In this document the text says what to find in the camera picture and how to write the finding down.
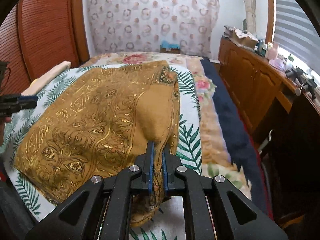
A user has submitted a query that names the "open cardboard box on cabinet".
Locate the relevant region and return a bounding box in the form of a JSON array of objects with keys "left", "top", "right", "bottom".
[{"left": 231, "top": 28, "right": 259, "bottom": 49}]

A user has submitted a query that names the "person's hand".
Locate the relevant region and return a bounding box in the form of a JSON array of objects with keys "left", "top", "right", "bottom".
[{"left": 0, "top": 117, "right": 11, "bottom": 146}]

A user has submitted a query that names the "pink bottle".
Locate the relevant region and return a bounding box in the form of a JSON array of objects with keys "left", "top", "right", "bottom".
[{"left": 266, "top": 42, "right": 279, "bottom": 61}]

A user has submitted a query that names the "floral bed blanket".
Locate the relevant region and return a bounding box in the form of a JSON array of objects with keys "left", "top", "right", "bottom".
[{"left": 81, "top": 52, "right": 252, "bottom": 198}]

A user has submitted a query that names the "long wooden sideboard cabinet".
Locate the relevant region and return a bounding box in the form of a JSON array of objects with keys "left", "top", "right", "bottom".
[{"left": 218, "top": 38, "right": 319, "bottom": 142}]

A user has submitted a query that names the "mustard gold patterned garment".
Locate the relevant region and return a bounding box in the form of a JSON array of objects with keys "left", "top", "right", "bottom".
[{"left": 14, "top": 61, "right": 180, "bottom": 227}]

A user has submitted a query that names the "brown louvered wardrobe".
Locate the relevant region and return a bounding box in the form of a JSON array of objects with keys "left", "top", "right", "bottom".
[{"left": 1, "top": 0, "right": 89, "bottom": 94}]

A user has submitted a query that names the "navy blue bed mattress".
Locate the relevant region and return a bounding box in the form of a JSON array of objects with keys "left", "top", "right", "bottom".
[{"left": 200, "top": 57, "right": 273, "bottom": 218}]

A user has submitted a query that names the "pink circle patterned curtain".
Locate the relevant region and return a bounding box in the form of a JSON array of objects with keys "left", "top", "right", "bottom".
[{"left": 86, "top": 0, "right": 220, "bottom": 57}]

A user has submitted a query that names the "small grey fan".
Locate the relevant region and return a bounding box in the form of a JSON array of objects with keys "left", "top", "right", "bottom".
[{"left": 242, "top": 19, "right": 248, "bottom": 30}]

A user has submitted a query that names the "beige folded cloth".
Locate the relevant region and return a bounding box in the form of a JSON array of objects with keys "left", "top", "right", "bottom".
[{"left": 21, "top": 61, "right": 71, "bottom": 96}]

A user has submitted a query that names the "grey zebra window blind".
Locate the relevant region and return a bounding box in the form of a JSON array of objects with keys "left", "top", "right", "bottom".
[{"left": 274, "top": 0, "right": 319, "bottom": 74}]

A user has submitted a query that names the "black tripod gadget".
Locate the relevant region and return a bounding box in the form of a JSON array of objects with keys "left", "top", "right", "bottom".
[{"left": 285, "top": 67, "right": 317, "bottom": 101}]

